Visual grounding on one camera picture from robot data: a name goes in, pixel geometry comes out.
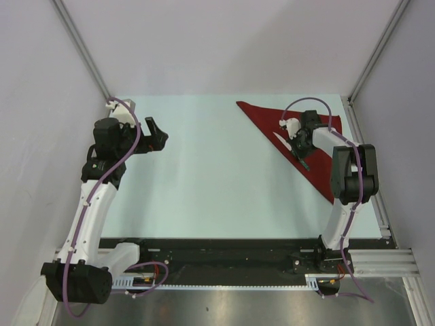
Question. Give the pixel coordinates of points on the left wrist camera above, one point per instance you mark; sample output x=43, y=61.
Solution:
x=121, y=113

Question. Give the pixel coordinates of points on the left aluminium frame post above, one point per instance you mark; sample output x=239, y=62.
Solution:
x=77, y=40

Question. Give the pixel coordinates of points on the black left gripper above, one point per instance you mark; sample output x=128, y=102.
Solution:
x=148, y=142

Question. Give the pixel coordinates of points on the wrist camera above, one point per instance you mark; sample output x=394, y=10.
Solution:
x=121, y=113
x=292, y=126

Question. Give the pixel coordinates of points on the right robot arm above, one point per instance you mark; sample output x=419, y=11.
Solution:
x=353, y=180

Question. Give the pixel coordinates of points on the aluminium frame post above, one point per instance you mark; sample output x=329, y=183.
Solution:
x=77, y=40
x=380, y=46

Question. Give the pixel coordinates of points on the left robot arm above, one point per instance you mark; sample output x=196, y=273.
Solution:
x=78, y=274

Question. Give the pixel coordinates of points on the green handled table knife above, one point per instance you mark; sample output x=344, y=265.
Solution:
x=286, y=143

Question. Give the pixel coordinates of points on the right aluminium table rail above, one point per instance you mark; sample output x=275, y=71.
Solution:
x=387, y=260

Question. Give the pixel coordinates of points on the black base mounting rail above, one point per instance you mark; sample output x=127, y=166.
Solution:
x=226, y=262

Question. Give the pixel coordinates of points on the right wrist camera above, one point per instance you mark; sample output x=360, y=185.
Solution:
x=292, y=126

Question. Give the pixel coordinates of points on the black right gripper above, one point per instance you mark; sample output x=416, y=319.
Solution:
x=300, y=154

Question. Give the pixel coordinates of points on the right aluminium frame post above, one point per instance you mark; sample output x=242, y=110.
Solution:
x=380, y=46

